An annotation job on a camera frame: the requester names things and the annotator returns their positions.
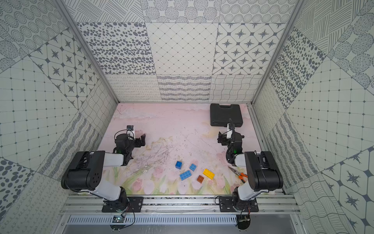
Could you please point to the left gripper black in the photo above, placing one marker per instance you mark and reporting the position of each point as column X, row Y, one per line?
column 140, row 141

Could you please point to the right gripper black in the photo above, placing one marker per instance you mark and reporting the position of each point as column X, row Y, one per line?
column 223, row 139

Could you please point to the yellow long lego brick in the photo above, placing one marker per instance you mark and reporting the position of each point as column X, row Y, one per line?
column 208, row 174

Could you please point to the light blue square lego brick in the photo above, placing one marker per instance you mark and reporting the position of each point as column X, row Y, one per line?
column 193, row 167

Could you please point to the dark blue square lego brick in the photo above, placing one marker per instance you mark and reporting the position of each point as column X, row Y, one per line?
column 178, row 165

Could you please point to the brown square lego brick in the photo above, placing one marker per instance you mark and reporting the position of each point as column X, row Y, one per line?
column 200, row 179

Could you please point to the light blue long lego brick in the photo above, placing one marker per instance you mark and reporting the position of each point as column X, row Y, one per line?
column 185, row 175

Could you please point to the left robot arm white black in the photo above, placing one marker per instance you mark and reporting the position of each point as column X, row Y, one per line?
column 84, row 174

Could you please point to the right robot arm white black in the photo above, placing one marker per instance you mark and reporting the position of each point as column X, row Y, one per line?
column 258, row 172

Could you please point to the black plastic tool case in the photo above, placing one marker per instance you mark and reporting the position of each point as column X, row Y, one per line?
column 221, row 114

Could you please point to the right controller board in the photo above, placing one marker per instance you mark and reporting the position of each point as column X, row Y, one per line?
column 243, row 222

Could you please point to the controller board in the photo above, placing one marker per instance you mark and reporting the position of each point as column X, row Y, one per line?
column 243, row 222
column 117, row 223

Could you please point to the left controller board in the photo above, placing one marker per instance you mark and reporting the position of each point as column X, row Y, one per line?
column 117, row 223

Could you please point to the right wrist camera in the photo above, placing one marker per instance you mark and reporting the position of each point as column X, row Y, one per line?
column 231, row 128

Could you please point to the orange handled pliers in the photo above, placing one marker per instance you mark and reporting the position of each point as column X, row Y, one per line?
column 241, row 176

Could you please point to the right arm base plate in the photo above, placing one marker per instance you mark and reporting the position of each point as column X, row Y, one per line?
column 231, row 204

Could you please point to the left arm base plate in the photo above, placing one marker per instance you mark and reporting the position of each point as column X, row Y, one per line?
column 131, row 204

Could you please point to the aluminium mounting rail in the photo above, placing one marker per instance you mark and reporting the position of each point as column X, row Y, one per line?
column 181, row 205

